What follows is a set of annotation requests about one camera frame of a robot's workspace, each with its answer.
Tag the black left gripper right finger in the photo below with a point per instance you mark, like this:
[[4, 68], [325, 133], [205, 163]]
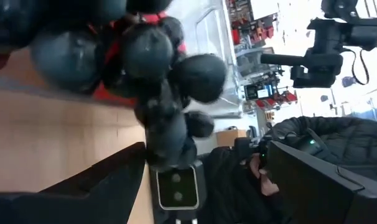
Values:
[[316, 193]]

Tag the person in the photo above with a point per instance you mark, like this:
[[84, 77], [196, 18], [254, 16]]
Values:
[[347, 140]]

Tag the shelf with red bins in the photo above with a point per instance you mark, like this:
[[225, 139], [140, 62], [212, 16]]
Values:
[[257, 31]]

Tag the brown cardboard box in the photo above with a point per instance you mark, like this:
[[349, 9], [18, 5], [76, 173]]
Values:
[[230, 137]]

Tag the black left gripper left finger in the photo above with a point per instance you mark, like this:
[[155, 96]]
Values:
[[98, 199]]

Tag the dark purple toy grapes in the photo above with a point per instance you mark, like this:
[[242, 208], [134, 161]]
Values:
[[148, 53]]

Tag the person's hand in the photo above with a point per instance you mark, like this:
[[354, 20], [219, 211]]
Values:
[[264, 186]]

